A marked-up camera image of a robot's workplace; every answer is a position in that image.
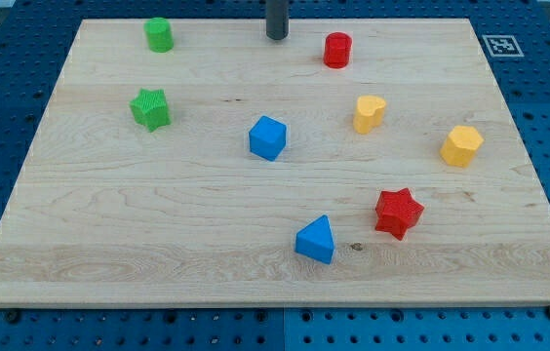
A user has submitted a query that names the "yellow heart block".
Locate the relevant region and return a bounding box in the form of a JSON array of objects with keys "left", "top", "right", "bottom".
[{"left": 353, "top": 95, "right": 387, "bottom": 135}]

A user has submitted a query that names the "blue triangle block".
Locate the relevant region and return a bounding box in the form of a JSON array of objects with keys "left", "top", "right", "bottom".
[{"left": 295, "top": 214, "right": 335, "bottom": 264}]

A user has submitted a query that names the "red star block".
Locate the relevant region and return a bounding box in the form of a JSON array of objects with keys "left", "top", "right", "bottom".
[{"left": 374, "top": 188, "right": 424, "bottom": 241}]

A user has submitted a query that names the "green star block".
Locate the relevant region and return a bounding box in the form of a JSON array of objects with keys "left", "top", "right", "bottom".
[{"left": 129, "top": 89, "right": 172, "bottom": 132}]

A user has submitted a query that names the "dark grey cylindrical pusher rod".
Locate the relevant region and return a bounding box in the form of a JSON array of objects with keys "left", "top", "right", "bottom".
[{"left": 265, "top": 0, "right": 289, "bottom": 40}]

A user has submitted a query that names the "red cylinder block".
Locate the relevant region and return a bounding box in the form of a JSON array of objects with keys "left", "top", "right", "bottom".
[{"left": 323, "top": 32, "right": 352, "bottom": 68}]

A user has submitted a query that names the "light wooden board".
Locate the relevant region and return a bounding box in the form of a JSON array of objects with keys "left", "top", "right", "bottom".
[{"left": 0, "top": 19, "right": 550, "bottom": 309}]

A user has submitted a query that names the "white fiducial marker tag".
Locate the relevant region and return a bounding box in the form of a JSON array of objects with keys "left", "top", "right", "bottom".
[{"left": 483, "top": 34, "right": 524, "bottom": 58}]

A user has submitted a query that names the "yellow hexagon block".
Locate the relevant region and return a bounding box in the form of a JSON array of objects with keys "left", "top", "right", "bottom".
[{"left": 440, "top": 125, "right": 485, "bottom": 168}]

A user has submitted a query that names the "blue cube block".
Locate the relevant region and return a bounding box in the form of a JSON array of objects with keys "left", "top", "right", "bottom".
[{"left": 249, "top": 116, "right": 287, "bottom": 161}]

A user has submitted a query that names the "green cylinder block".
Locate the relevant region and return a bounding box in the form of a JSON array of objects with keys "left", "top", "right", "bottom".
[{"left": 143, "top": 18, "right": 175, "bottom": 53}]

